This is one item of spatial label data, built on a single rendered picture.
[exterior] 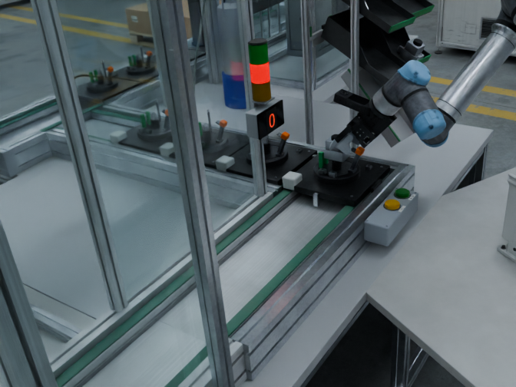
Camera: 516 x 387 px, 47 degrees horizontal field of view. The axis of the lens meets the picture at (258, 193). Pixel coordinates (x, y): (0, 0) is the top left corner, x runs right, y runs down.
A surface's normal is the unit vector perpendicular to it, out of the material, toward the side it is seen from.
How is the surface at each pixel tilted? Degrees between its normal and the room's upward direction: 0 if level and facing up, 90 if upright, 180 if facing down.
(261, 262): 0
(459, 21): 90
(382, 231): 90
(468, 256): 0
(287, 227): 0
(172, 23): 90
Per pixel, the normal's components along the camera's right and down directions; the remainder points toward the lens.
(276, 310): -0.08, -0.87
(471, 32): -0.66, 0.41
